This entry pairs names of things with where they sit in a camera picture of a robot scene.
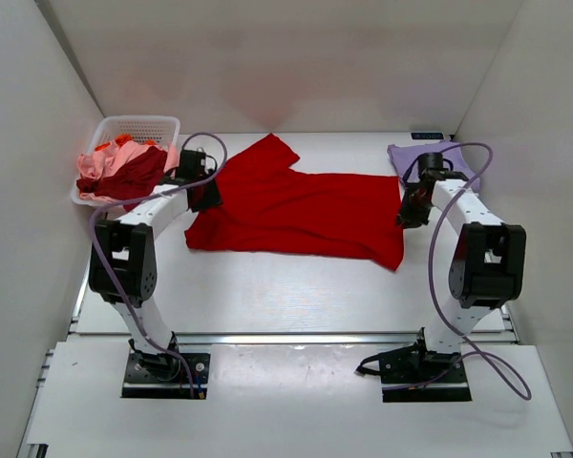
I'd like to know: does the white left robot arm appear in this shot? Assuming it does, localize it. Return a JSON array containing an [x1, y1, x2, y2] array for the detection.
[[89, 148, 222, 380]]

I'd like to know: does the aluminium table rail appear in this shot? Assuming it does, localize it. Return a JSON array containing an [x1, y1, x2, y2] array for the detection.
[[177, 332, 416, 345]]

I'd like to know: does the orange t shirt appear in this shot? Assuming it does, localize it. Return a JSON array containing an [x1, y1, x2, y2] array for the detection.
[[94, 135, 157, 152]]

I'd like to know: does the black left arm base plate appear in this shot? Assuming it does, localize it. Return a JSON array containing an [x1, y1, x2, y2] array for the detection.
[[121, 352, 211, 400]]

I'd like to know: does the pink t shirt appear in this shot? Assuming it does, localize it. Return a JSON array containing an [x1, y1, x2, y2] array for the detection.
[[77, 141, 180, 179]]

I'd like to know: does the dark blue label sticker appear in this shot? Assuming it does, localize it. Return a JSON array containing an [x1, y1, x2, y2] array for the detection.
[[411, 132, 445, 141]]

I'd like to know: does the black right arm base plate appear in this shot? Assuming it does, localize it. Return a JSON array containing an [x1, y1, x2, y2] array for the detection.
[[355, 348, 473, 404]]

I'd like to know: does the folded purple t shirt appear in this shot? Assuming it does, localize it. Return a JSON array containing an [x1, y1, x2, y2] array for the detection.
[[387, 141, 475, 192]]

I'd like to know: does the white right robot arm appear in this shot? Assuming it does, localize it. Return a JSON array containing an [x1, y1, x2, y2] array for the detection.
[[396, 153, 526, 383]]

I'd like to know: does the white plastic laundry basket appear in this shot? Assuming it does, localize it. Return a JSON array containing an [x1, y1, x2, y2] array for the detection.
[[71, 115, 180, 207]]

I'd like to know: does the dark red t shirt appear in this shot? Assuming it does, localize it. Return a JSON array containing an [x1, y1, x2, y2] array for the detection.
[[75, 146, 168, 205]]

